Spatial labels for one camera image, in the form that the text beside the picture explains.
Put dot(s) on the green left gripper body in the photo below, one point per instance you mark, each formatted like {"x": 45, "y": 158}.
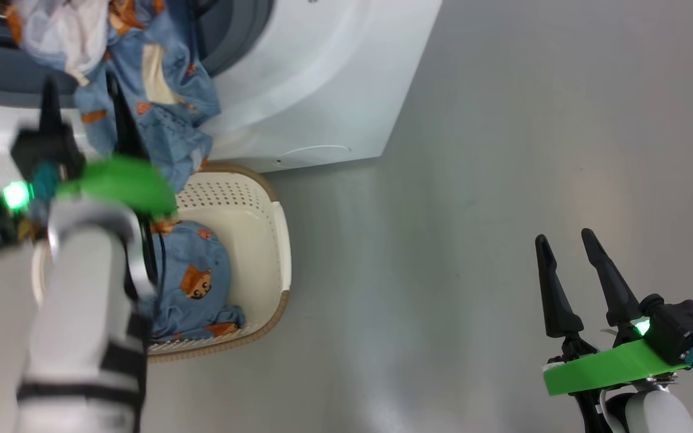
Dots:
{"x": 124, "y": 180}

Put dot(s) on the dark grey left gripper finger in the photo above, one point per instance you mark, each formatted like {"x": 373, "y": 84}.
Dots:
{"x": 52, "y": 108}
{"x": 127, "y": 135}

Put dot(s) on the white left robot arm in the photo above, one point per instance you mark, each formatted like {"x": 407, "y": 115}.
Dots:
{"x": 82, "y": 313}

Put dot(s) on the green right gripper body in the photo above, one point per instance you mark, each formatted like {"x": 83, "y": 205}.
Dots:
{"x": 611, "y": 367}

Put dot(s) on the white garment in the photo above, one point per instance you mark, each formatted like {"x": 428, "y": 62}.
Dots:
{"x": 64, "y": 36}

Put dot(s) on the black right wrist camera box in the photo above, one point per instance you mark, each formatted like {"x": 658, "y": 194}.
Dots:
{"x": 683, "y": 328}

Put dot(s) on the round filter cover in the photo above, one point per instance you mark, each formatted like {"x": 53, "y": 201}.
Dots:
{"x": 316, "y": 153}

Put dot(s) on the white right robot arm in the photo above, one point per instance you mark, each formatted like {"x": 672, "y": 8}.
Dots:
{"x": 653, "y": 415}

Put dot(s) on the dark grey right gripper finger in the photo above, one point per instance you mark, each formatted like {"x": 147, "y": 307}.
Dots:
{"x": 614, "y": 294}
{"x": 554, "y": 300}

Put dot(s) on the white front-load washing machine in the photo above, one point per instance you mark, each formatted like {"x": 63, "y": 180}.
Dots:
{"x": 322, "y": 78}

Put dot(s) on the cream perforated laundry basket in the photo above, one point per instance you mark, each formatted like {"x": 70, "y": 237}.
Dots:
{"x": 250, "y": 240}

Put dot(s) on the blue bear-print garment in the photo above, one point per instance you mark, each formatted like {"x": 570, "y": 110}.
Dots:
{"x": 196, "y": 288}
{"x": 166, "y": 108}

